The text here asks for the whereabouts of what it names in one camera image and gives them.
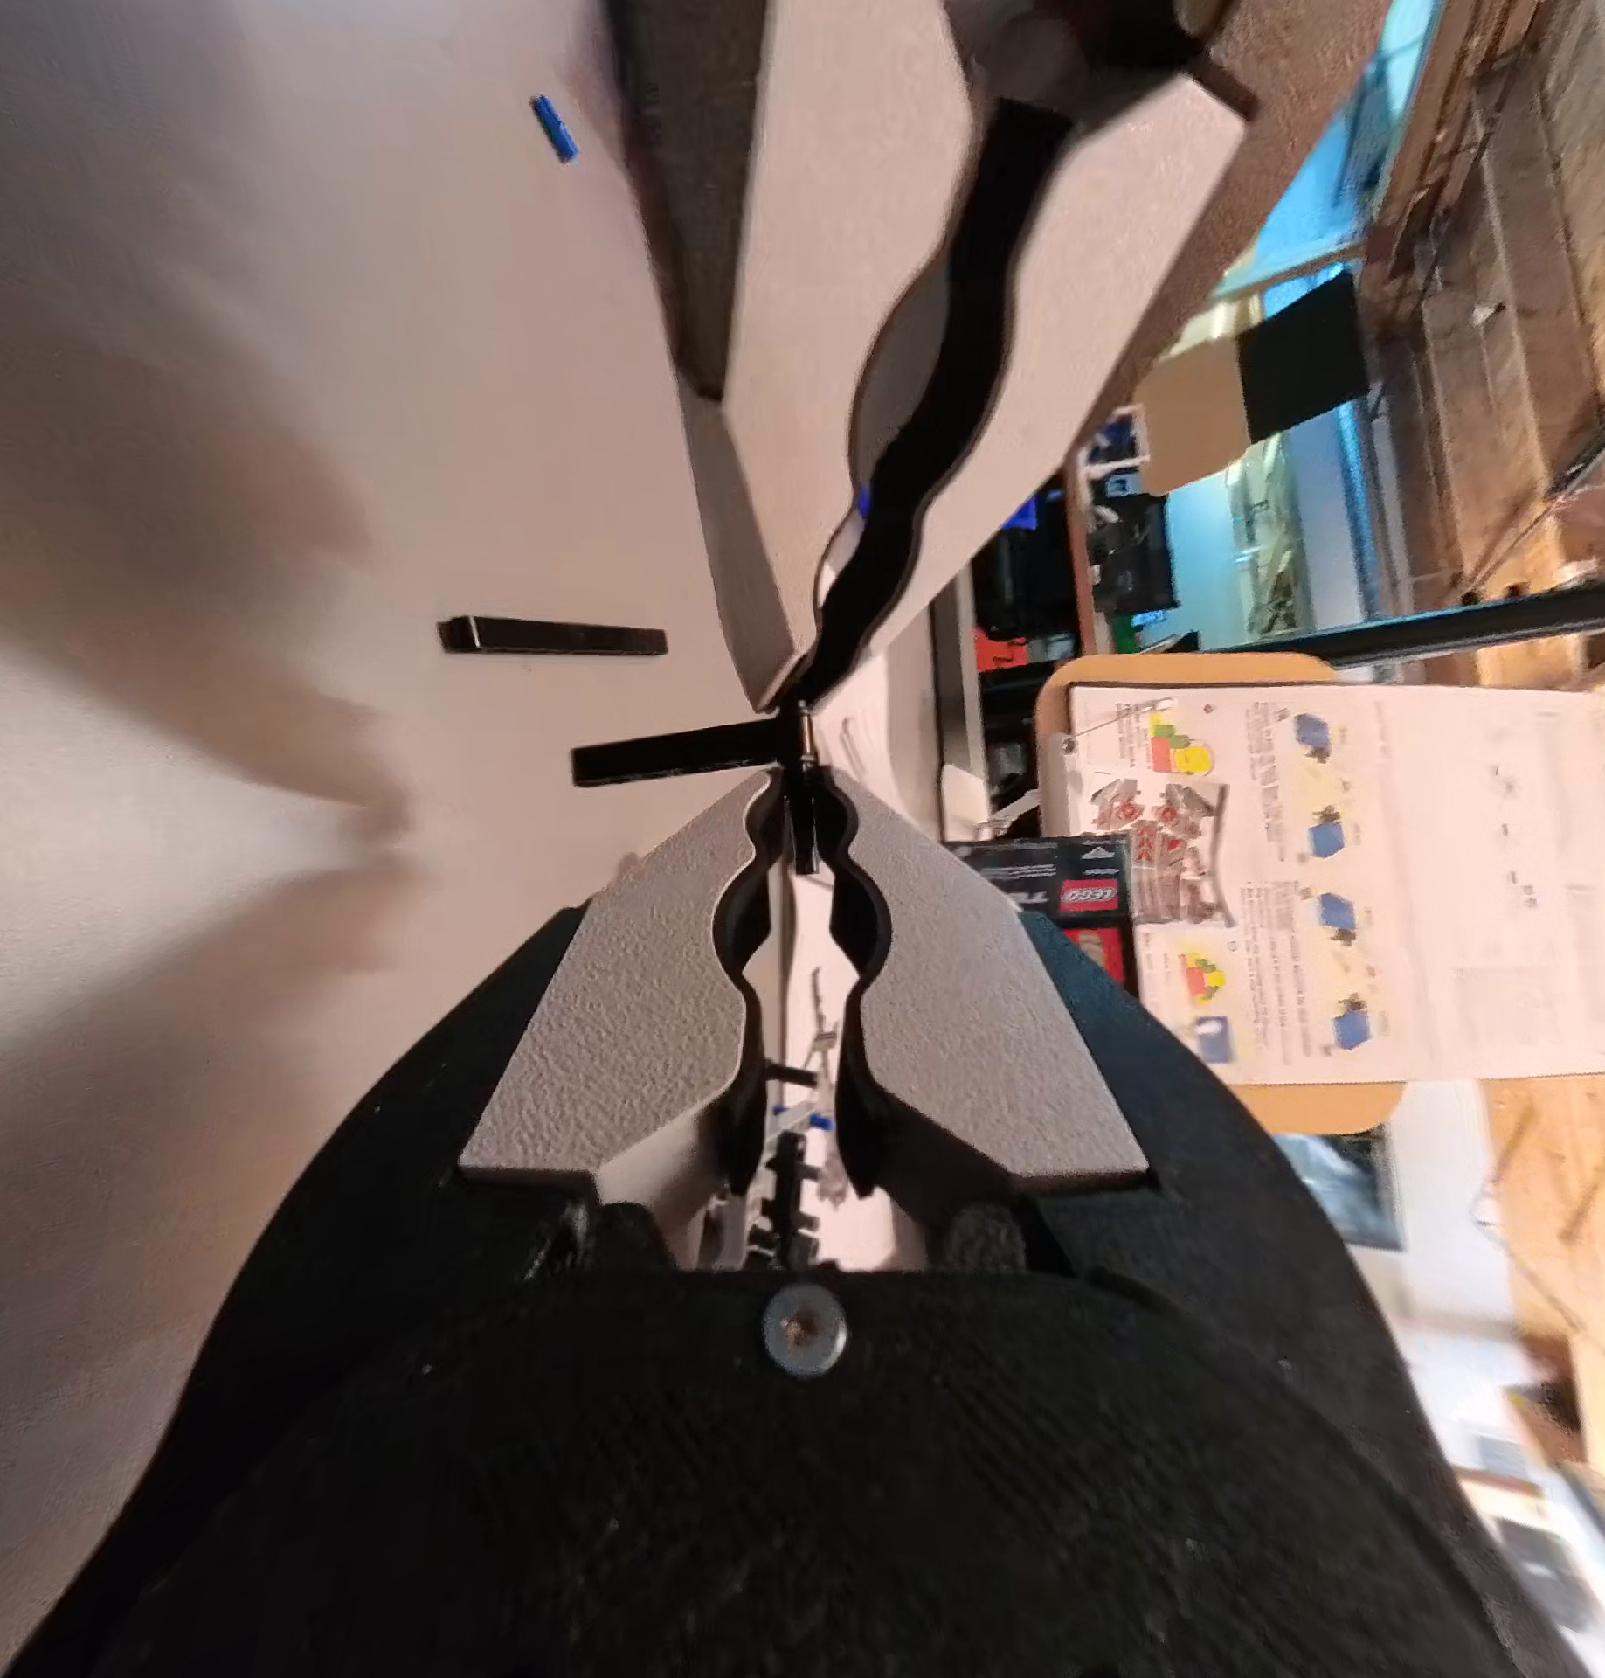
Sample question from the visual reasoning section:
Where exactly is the black metal bar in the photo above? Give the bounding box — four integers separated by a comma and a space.
1214, 576, 1605, 668

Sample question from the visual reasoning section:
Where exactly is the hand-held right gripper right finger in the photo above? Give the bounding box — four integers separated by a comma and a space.
819, 771, 1154, 1266

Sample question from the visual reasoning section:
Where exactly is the white board stand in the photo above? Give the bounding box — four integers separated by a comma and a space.
939, 765, 1054, 839

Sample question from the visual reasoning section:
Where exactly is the grey black toy brick assembly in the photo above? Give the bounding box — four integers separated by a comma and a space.
698, 962, 846, 1270

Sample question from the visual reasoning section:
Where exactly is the wooden board with instruction poster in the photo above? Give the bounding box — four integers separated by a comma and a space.
1037, 652, 1605, 1135

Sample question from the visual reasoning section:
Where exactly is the tan panel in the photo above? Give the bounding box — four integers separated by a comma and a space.
1134, 332, 1257, 496

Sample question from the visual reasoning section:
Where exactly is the black toy set box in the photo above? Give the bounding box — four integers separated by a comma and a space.
947, 831, 1138, 997

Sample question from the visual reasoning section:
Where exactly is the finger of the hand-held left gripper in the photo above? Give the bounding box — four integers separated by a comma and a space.
678, 0, 980, 710
795, 67, 1249, 714

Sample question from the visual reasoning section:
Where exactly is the black panel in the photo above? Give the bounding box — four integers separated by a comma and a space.
1235, 268, 1376, 443

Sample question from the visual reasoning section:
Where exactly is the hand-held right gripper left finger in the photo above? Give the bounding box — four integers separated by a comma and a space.
458, 771, 793, 1262

